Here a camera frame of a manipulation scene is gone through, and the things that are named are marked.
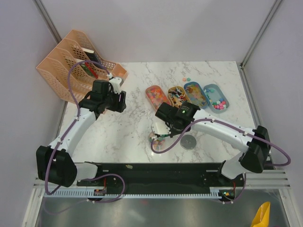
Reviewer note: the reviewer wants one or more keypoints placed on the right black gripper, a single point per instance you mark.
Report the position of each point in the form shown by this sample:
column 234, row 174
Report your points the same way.
column 173, row 133

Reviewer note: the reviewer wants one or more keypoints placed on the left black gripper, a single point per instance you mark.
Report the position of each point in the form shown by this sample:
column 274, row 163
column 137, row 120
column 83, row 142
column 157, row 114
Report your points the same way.
column 119, row 107

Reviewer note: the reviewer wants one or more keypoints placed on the silver jar lid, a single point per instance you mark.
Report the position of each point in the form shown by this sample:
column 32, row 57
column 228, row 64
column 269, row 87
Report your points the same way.
column 188, row 142

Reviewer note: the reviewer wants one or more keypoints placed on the clear plastic jar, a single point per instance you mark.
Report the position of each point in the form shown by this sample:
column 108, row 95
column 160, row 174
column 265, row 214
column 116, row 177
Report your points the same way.
column 156, row 143

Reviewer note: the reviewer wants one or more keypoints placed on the metal candy scoop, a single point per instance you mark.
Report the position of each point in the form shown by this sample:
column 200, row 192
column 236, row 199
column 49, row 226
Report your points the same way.
column 160, row 128

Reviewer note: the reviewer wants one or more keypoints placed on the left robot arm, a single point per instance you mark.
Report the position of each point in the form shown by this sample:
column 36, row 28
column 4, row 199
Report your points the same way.
column 54, row 162

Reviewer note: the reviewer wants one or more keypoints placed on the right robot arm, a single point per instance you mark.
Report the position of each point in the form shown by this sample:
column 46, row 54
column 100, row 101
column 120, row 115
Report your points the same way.
column 253, row 144

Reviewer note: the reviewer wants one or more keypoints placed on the tan lollipop tray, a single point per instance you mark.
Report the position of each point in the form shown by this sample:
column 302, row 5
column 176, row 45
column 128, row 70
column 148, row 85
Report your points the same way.
column 177, row 96

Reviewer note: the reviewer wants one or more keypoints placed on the blue jelly candy tray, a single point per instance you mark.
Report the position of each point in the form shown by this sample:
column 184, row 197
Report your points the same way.
column 196, row 94

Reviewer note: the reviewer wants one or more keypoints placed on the pink star candy tray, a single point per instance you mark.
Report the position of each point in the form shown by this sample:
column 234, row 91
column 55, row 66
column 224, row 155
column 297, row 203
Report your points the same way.
column 156, row 96

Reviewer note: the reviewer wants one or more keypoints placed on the light blue candy tray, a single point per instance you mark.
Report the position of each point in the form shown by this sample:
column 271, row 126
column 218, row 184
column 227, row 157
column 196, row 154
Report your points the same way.
column 218, row 103

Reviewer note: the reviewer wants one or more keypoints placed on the red green book in rack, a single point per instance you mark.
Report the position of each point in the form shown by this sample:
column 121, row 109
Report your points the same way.
column 89, row 71

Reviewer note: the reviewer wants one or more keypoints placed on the black book in rack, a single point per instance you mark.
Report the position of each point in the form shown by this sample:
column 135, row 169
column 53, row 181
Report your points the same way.
column 93, row 57

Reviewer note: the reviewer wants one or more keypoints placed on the peach file organizer rack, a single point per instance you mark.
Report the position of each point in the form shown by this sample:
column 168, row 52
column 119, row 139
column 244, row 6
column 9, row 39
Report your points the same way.
column 62, row 65

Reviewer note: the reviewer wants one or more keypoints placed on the yellow plastic scoop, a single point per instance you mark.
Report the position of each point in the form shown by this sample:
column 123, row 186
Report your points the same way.
column 262, row 216

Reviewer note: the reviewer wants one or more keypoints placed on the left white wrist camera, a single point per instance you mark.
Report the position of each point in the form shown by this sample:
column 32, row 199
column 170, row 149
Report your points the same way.
column 116, row 82

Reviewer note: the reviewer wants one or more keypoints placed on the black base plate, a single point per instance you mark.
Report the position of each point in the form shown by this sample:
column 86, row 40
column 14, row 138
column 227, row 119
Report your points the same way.
column 161, row 178

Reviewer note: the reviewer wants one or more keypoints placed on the white cable duct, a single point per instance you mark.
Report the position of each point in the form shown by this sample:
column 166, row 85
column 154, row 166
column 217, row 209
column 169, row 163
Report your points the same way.
column 94, row 193

